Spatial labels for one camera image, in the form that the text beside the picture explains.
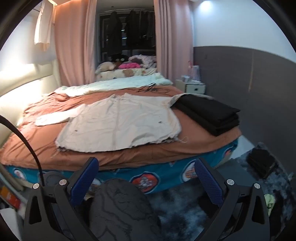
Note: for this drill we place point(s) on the pink striped bag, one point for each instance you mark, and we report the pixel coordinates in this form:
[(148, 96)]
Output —
[(194, 71)]

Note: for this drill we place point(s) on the white nightstand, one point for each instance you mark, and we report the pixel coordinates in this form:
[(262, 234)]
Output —
[(194, 88)]

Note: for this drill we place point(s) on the floral cloth pile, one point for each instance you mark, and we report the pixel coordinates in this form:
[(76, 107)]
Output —
[(145, 60)]

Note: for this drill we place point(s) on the hanging cream shirt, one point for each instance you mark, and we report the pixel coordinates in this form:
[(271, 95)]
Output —
[(44, 27)]

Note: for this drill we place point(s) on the beige plush toy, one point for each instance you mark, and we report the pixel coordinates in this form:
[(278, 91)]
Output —
[(105, 66)]

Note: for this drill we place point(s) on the pink curtain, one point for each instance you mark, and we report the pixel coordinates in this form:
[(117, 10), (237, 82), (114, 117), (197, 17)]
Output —
[(71, 46), (175, 41)]

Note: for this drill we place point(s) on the light green garment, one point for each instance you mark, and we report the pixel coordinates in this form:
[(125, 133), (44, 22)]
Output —
[(269, 200)]

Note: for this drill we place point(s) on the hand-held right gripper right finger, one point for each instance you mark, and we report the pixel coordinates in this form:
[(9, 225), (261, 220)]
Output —
[(208, 183)]

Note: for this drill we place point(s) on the folded black clothes stack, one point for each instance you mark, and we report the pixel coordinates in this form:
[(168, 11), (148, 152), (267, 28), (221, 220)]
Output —
[(208, 113)]

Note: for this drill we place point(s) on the beige jacket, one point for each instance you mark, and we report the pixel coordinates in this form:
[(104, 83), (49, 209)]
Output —
[(120, 122)]

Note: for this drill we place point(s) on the orange box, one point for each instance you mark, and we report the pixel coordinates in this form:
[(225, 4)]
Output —
[(9, 197)]

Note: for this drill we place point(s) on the dark grey flat box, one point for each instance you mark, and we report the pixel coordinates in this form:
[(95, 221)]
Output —
[(233, 169)]

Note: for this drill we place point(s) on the brown blanket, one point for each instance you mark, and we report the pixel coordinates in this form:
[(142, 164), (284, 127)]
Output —
[(196, 140)]

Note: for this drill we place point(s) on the small folded black clothes pile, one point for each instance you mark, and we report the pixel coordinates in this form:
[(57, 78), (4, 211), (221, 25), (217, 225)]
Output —
[(260, 161)]

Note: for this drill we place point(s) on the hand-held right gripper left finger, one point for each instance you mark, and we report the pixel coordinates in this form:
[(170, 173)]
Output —
[(84, 180)]

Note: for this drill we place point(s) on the hanging black coat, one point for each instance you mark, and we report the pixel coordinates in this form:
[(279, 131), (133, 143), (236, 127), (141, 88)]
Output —
[(113, 30)]

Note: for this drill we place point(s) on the bear printed pillow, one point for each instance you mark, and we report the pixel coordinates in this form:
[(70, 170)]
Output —
[(120, 73)]

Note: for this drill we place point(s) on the pale green quilt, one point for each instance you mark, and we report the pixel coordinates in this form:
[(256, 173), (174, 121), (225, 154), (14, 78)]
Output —
[(120, 83)]

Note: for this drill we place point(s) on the hanging dark jackets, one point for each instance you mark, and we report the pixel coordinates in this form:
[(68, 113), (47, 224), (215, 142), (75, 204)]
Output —
[(141, 27)]

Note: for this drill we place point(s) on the beige padded headboard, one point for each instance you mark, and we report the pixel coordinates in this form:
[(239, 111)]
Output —
[(23, 85)]

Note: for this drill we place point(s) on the pink cloth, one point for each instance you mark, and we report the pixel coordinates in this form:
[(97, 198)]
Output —
[(129, 65)]

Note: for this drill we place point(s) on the grey shaggy rug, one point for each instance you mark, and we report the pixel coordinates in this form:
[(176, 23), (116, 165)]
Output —
[(180, 208)]

